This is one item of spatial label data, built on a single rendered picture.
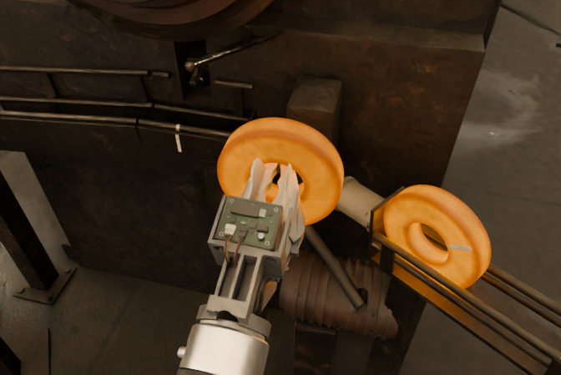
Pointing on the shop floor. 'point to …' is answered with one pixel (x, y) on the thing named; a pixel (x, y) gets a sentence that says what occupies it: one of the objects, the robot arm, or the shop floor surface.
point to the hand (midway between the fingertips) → (280, 164)
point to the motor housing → (331, 308)
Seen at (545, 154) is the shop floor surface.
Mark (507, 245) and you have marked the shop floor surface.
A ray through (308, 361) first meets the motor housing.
